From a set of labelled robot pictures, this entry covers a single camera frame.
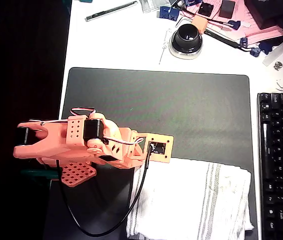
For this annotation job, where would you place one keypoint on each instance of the small metal coin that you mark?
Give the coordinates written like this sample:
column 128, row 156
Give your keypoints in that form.
column 278, row 65

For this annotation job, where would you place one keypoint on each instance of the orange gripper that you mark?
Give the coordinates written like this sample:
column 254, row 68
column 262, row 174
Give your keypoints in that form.
column 134, row 150

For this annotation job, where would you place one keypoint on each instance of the thin clear plastic tube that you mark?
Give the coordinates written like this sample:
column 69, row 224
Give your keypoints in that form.
column 165, row 42

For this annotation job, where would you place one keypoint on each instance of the black silver pen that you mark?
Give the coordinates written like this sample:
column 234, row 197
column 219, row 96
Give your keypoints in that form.
column 111, row 10

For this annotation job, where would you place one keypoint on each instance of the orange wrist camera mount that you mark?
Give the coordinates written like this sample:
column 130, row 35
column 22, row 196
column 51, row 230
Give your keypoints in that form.
column 169, row 147

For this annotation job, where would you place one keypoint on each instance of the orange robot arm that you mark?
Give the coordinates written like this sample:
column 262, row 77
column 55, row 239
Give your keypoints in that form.
column 56, row 140

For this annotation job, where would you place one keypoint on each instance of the small blue printed part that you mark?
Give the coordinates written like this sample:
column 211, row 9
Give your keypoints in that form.
column 266, row 47
column 244, row 42
column 255, row 52

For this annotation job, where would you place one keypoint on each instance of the white striped towel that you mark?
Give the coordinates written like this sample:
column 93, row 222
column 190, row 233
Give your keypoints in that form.
column 186, row 200

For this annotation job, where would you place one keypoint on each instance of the dark red box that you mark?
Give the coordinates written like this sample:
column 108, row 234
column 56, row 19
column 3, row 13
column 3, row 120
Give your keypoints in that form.
column 266, row 12

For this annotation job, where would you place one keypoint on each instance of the clear plastic bag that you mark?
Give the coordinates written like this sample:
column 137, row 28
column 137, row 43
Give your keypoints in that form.
column 154, row 5

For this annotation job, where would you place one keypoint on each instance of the black desk mat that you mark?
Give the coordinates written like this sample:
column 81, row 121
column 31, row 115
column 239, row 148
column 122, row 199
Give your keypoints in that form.
column 169, row 105

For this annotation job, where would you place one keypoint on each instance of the metal allen key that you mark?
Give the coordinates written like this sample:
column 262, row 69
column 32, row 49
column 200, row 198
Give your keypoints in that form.
column 178, row 22

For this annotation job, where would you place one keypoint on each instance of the black square fan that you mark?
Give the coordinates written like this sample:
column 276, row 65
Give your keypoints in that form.
column 206, row 9

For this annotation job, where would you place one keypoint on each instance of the black knob silver base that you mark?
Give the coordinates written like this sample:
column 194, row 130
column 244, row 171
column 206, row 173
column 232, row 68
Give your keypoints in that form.
column 187, row 37

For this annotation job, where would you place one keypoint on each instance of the blue printed connector part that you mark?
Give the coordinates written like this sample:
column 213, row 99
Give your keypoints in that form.
column 235, row 24

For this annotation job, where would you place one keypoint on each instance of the small orange box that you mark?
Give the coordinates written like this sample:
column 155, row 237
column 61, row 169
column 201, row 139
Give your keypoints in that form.
column 199, row 23

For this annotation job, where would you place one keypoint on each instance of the blue printed block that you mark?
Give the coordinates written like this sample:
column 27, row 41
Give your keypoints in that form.
column 174, row 15
column 164, row 12

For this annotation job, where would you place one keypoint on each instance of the long black tool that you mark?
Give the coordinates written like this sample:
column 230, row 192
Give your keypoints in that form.
column 221, row 38

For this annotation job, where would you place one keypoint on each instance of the clear plastic strip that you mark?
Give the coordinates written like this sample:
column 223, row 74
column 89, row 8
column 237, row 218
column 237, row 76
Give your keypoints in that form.
column 272, row 56

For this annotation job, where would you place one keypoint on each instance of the green table clamp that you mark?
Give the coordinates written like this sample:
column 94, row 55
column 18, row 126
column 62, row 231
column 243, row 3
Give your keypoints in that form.
column 39, row 173

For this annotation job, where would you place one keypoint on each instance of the black rectangular module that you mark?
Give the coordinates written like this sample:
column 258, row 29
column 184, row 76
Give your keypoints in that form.
column 227, row 9

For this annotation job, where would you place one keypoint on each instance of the black keyboard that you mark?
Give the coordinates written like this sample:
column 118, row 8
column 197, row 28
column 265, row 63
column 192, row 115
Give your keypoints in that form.
column 281, row 162

